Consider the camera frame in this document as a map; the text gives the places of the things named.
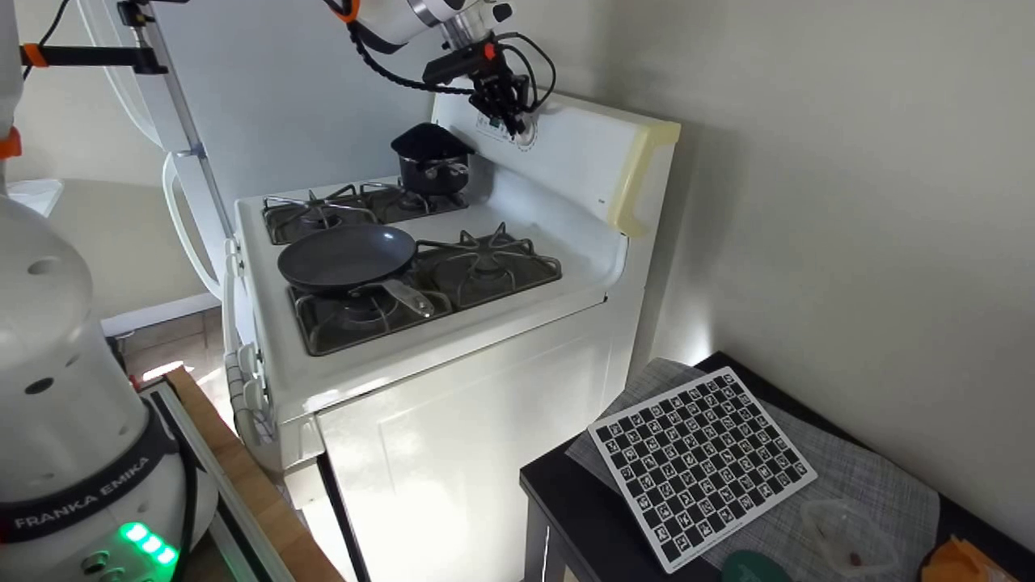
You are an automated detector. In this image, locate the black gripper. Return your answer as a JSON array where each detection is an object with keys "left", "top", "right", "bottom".
[{"left": 462, "top": 57, "right": 536, "bottom": 138}]

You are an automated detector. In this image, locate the black pole orange clamp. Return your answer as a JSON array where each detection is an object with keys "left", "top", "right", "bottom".
[{"left": 16, "top": 0, "right": 174, "bottom": 76}]

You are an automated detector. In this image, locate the black side table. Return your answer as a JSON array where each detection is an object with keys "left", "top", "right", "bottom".
[{"left": 518, "top": 349, "right": 1035, "bottom": 582}]

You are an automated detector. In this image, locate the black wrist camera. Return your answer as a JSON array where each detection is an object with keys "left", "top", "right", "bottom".
[{"left": 421, "top": 36, "right": 505, "bottom": 87}]

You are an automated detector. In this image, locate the wooden board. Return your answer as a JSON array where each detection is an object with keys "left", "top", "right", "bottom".
[{"left": 157, "top": 364, "right": 348, "bottom": 582}]

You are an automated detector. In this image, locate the black white checkerboard board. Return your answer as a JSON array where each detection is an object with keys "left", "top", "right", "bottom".
[{"left": 586, "top": 364, "right": 820, "bottom": 576}]

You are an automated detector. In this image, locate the robot arm with cable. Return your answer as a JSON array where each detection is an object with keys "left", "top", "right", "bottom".
[{"left": 341, "top": 0, "right": 560, "bottom": 123}]

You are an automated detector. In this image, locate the small orange object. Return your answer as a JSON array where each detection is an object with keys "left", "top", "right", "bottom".
[{"left": 918, "top": 533, "right": 1020, "bottom": 582}]

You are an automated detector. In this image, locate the grey nonstick frying pan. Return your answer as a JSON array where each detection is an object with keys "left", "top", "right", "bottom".
[{"left": 274, "top": 223, "right": 439, "bottom": 324}]

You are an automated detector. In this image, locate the white oven door handle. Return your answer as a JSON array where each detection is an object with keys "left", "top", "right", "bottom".
[{"left": 157, "top": 149, "right": 237, "bottom": 310}]

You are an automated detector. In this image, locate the steel burner grate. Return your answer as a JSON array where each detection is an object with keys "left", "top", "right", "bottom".
[
  {"left": 288, "top": 223, "right": 567, "bottom": 359},
  {"left": 258, "top": 173, "right": 478, "bottom": 249}
]

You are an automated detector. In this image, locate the white gas stove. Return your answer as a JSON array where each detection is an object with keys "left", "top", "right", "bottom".
[{"left": 219, "top": 90, "right": 689, "bottom": 582}]

